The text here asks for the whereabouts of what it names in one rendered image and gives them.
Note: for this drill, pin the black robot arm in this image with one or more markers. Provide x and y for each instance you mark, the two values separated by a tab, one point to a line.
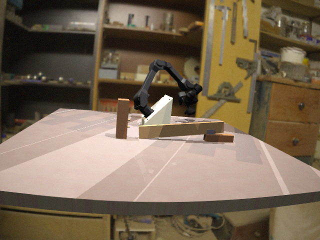
140	99

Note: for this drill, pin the long wooden plank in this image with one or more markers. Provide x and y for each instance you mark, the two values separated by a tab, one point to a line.
179	129

